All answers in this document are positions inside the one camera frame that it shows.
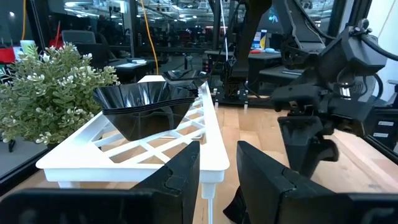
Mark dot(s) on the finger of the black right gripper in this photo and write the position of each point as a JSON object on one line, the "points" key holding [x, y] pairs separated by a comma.
{"points": [[331, 152], [301, 143]]}

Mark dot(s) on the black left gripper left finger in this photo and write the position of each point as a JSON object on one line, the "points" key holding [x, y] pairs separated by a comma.
{"points": [[180, 199]]}

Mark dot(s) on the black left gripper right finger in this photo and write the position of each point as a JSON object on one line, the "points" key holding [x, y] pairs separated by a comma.
{"points": [[267, 199]]}

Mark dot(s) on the black wavy square plate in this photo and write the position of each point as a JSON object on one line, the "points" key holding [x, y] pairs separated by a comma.
{"points": [[140, 93], [140, 124], [180, 102]]}

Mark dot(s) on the small black square plate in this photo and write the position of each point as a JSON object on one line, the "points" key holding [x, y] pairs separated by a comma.
{"points": [[186, 86]]}

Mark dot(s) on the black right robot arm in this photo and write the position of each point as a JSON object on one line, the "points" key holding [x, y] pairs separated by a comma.
{"points": [[248, 37]]}

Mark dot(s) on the black case with white labels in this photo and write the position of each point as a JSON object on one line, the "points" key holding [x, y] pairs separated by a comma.
{"points": [[385, 130]]}

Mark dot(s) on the blue and yellow box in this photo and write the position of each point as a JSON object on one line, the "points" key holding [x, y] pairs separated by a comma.
{"points": [[259, 39]]}

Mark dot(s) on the black side table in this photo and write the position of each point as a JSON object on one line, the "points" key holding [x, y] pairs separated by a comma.
{"points": [[133, 70]]}

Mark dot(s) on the potted green artificial plant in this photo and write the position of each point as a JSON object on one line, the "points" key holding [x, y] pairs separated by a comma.
{"points": [[46, 93]]}

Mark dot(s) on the grey office chair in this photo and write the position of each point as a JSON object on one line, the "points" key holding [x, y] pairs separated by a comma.
{"points": [[79, 37]]}

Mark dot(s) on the pale green cup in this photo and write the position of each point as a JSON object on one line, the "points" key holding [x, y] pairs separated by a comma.
{"points": [[27, 45]]}

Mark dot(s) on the red container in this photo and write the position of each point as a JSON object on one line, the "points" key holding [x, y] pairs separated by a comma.
{"points": [[7, 56]]}

